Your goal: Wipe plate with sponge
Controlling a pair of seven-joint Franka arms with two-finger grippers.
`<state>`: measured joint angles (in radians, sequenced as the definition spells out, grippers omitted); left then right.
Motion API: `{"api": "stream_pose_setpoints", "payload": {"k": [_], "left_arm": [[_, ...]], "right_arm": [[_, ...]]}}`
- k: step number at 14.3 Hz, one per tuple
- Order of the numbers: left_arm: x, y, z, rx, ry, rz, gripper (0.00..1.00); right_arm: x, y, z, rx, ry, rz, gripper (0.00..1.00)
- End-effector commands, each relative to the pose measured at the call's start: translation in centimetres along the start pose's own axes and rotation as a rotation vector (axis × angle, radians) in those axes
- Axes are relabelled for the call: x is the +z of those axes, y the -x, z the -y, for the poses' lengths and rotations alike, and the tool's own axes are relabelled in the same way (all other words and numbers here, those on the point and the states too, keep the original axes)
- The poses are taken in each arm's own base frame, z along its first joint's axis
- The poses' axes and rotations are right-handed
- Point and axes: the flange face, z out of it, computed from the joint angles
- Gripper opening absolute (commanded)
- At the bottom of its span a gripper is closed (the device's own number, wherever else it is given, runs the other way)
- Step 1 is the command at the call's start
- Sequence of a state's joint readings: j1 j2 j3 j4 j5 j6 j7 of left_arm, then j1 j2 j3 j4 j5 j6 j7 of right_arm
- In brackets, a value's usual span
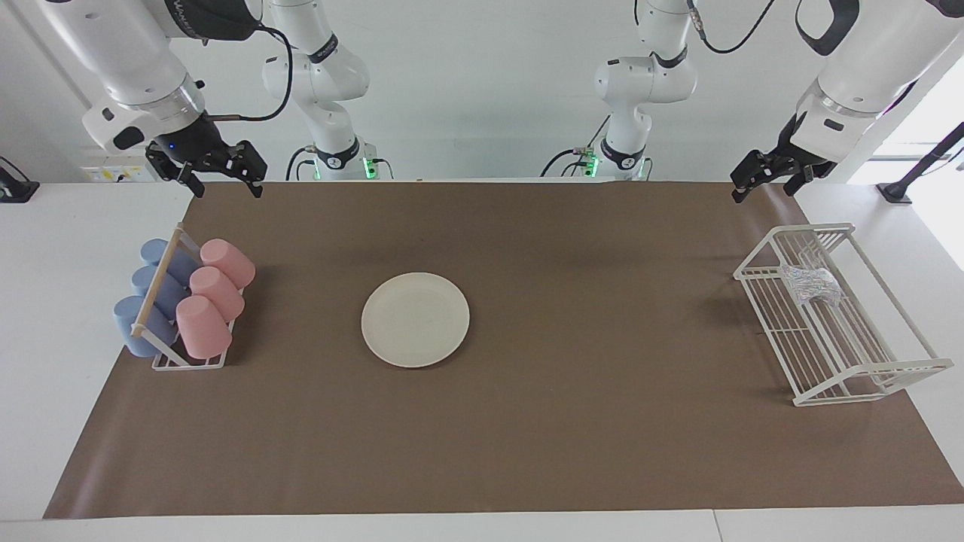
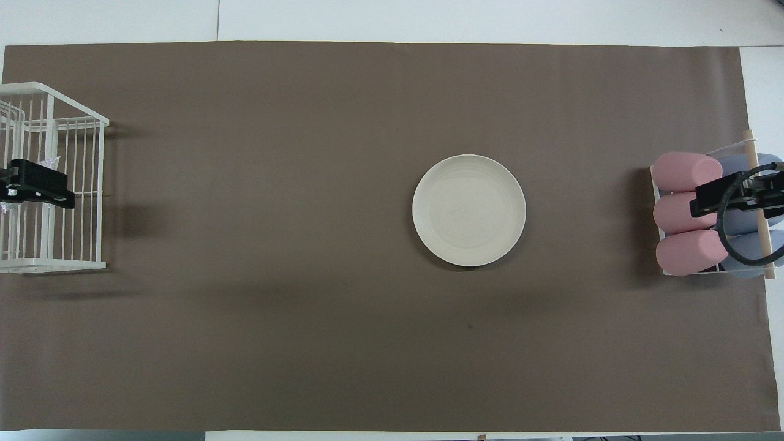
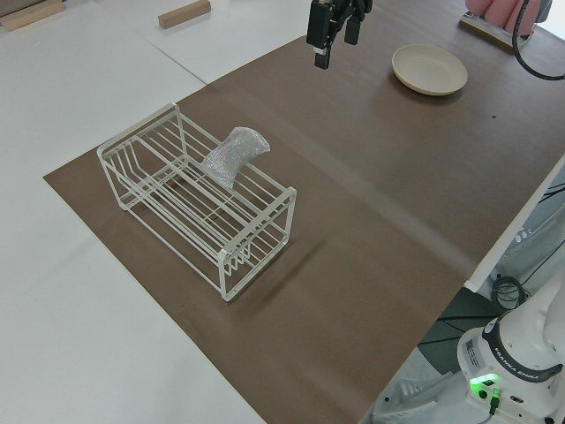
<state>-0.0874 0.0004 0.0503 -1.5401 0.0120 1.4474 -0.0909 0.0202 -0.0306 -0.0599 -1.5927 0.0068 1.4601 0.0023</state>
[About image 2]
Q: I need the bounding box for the silver mesh sponge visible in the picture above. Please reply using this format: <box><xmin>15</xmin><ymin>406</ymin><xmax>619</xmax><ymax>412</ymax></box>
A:
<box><xmin>0</xmin><ymin>156</ymin><xmax>62</xmax><ymax>215</ymax></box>

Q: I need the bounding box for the white wire basket rack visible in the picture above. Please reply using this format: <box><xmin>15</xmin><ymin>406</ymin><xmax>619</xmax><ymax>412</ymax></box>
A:
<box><xmin>0</xmin><ymin>82</ymin><xmax>110</xmax><ymax>274</ymax></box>

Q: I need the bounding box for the brown table mat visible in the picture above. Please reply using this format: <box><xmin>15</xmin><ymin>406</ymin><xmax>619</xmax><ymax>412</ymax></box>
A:
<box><xmin>0</xmin><ymin>41</ymin><xmax>782</xmax><ymax>432</ymax></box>

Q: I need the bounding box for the pink plastic cup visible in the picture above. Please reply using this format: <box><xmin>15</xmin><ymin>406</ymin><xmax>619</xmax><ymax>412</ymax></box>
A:
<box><xmin>651</xmin><ymin>151</ymin><xmax>724</xmax><ymax>194</ymax></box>
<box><xmin>655</xmin><ymin>230</ymin><xmax>730</xmax><ymax>277</ymax></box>
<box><xmin>653</xmin><ymin>192</ymin><xmax>725</xmax><ymax>235</ymax></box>

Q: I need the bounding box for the cream round plate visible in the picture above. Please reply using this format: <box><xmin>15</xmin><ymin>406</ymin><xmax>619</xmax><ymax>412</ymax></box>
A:
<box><xmin>412</xmin><ymin>154</ymin><xmax>527</xmax><ymax>268</ymax></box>

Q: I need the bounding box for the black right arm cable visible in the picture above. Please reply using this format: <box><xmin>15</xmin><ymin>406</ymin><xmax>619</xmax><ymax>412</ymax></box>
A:
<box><xmin>715</xmin><ymin>161</ymin><xmax>784</xmax><ymax>268</ymax></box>

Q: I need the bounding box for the blue plastic cup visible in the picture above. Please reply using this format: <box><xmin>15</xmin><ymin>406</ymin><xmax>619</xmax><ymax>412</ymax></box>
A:
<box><xmin>720</xmin><ymin>230</ymin><xmax>784</xmax><ymax>279</ymax></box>
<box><xmin>717</xmin><ymin>153</ymin><xmax>784</xmax><ymax>195</ymax></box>
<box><xmin>717</xmin><ymin>193</ymin><xmax>784</xmax><ymax>233</ymax></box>

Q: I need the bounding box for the white cup rack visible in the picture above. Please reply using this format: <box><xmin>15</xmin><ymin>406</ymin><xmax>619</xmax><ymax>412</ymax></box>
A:
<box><xmin>649</xmin><ymin>129</ymin><xmax>777</xmax><ymax>281</ymax></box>

